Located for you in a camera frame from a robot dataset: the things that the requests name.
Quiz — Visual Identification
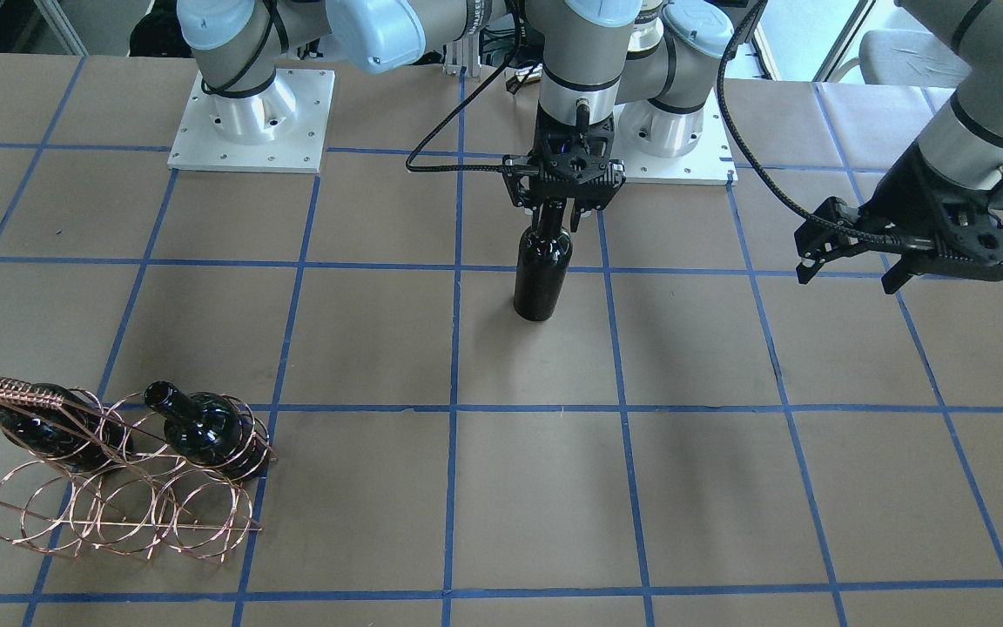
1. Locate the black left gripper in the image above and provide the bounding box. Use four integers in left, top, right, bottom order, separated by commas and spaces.
859, 144, 1003, 296

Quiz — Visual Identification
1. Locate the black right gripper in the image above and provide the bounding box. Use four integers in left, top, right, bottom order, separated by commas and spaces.
502, 110, 626, 233

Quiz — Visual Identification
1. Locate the dark glass wine bottle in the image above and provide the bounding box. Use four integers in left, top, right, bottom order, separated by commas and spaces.
514, 211, 573, 322

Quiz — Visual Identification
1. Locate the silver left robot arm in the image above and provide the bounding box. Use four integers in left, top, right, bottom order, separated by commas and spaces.
749, 1, 1003, 294

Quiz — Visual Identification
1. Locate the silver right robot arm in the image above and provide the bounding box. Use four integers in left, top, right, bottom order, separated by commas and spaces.
170, 1, 642, 221

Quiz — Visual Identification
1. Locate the dark bottle in basket front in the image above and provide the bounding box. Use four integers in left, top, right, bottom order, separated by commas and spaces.
144, 381, 271, 484

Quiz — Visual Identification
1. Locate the dark bottle in basket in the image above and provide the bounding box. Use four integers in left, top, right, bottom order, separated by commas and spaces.
0, 376, 136, 475
144, 381, 271, 484

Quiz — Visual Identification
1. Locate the dark bottle in basket rear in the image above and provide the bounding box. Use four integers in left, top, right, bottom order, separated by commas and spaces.
0, 376, 136, 475

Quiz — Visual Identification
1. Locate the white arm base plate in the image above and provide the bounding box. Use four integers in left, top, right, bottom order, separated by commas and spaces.
168, 68, 337, 174
612, 91, 737, 185

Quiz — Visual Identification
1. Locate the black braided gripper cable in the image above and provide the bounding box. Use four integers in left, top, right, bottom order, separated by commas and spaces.
406, 0, 585, 173

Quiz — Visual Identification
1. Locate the copper wire wine basket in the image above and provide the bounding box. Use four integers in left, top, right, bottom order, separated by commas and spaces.
0, 388, 276, 563

